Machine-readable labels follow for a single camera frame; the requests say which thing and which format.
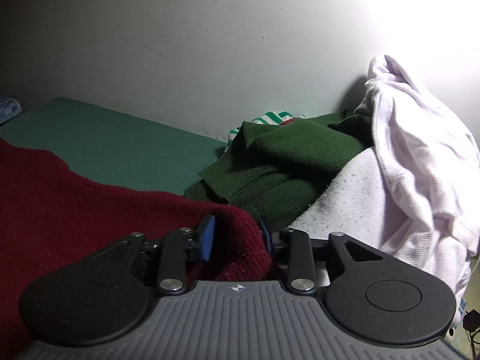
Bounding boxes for dark red knit sweater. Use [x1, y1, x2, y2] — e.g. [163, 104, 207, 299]
[1, 141, 272, 336]

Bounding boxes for black plug adapter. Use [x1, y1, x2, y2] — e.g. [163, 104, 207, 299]
[462, 310, 480, 334]

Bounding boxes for pale pink white garment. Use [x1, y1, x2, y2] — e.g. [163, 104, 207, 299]
[286, 53, 480, 340]

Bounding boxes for green table mat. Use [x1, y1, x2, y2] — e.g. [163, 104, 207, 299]
[1, 97, 224, 195]

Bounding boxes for dark green knit sweater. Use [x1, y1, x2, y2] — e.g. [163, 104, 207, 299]
[185, 109, 373, 229]

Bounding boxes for green white striped garment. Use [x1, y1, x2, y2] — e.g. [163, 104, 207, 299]
[225, 111, 306, 150]

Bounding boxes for blue patterned cloth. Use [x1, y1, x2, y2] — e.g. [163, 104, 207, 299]
[0, 96, 22, 125]

